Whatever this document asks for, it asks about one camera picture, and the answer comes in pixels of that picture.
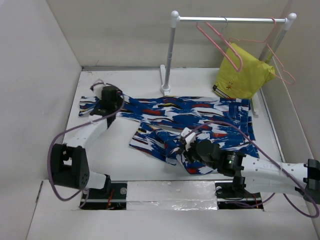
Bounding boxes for blue white red patterned trousers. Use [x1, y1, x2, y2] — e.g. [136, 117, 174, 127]
[77, 94, 258, 175]

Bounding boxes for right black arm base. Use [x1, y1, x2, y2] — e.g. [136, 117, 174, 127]
[214, 179, 264, 210]

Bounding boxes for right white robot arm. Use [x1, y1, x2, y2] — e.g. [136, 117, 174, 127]
[181, 140, 320, 204]

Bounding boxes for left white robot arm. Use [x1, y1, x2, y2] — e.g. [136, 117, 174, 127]
[48, 84, 124, 199]

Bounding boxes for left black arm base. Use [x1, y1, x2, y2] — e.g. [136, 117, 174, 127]
[80, 181, 128, 211]

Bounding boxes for yellow folded garment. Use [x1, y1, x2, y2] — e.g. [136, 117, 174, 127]
[212, 43, 275, 99]

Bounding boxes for white metal clothes rack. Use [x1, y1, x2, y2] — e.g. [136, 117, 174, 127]
[158, 10, 298, 118]

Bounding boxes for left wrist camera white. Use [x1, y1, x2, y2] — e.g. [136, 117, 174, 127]
[90, 79, 108, 99]

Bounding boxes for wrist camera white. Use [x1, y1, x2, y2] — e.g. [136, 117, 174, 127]
[90, 79, 108, 99]
[179, 127, 196, 151]

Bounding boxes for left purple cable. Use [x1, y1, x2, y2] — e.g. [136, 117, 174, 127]
[46, 78, 126, 202]

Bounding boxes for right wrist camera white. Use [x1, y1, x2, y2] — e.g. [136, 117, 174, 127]
[179, 127, 196, 151]

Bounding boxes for pink wire hanger left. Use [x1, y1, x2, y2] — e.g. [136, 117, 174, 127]
[195, 15, 244, 73]

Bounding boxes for pink wire hanger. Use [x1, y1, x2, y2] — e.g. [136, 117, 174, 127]
[230, 13, 297, 85]
[195, 15, 244, 73]

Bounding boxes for pink wire hanger right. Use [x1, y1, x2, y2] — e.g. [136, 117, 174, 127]
[230, 13, 297, 85]

